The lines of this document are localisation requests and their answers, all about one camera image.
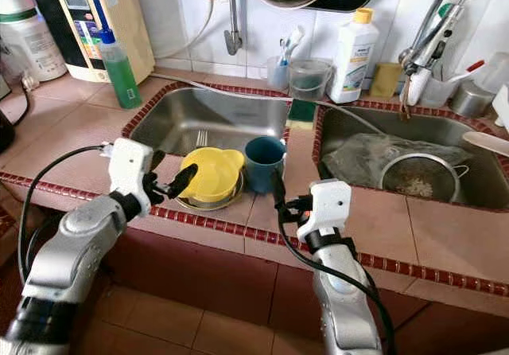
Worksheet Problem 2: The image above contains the teal mug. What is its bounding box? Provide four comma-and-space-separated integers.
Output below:
245, 136, 287, 194

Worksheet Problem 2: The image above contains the yellow plastic bowl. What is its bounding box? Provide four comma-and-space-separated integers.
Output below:
179, 148, 246, 205

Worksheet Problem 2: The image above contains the chrome kitchen faucet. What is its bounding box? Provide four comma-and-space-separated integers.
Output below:
398, 0, 482, 107

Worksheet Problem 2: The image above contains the stainless steel sink basin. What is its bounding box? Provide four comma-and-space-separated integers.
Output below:
314, 100, 509, 213
126, 84, 291, 158

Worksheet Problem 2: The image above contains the green yellow dish sponge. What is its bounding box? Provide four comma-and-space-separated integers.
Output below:
288, 98, 317, 125

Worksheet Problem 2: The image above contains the clear plastic bag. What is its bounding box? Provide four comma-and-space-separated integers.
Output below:
322, 132, 478, 185

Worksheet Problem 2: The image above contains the green dish soap bottle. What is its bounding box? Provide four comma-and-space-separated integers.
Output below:
99, 29, 142, 109

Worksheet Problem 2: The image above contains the clear round plastic container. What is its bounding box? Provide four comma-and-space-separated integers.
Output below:
289, 58, 333, 101

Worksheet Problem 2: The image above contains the clear plastic toothbrush cup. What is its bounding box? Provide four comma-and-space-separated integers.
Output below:
266, 55, 293, 92

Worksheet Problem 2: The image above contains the steel mesh strainer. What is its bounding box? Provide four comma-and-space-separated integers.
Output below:
379, 152, 472, 203

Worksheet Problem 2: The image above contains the beige water ionizer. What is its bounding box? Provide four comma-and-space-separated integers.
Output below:
25, 0, 156, 84

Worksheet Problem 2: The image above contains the white detergent bottle yellow cap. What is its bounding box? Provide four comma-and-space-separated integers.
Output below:
328, 7, 380, 105

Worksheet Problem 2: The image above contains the white power plug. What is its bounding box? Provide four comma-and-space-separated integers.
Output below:
22, 67, 41, 92

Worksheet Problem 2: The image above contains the yellow scouring sponge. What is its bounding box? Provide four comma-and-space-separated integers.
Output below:
370, 62, 404, 99

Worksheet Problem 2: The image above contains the black electric kettle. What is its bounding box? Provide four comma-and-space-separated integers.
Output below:
0, 108, 15, 153

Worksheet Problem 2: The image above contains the white jar green lid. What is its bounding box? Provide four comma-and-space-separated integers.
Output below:
0, 9, 66, 83

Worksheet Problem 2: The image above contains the small steel cup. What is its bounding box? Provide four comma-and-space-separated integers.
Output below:
449, 80, 495, 119

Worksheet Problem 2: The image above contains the white utensil red tip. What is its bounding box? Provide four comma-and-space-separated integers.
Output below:
441, 59, 486, 85

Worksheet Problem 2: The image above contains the white dish rack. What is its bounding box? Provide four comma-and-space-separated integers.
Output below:
492, 84, 509, 129

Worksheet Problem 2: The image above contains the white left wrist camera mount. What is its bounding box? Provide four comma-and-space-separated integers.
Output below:
107, 138, 156, 217

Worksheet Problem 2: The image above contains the thin white hose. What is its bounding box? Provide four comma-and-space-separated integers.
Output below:
155, 0, 220, 61

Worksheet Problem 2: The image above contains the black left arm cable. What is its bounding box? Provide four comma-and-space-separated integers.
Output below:
17, 144, 112, 292

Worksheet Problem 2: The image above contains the chrome wall tap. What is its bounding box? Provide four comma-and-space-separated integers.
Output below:
199, 0, 243, 56

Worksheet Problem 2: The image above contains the black kettle power cord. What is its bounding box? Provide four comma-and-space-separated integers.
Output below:
12, 84, 33, 129

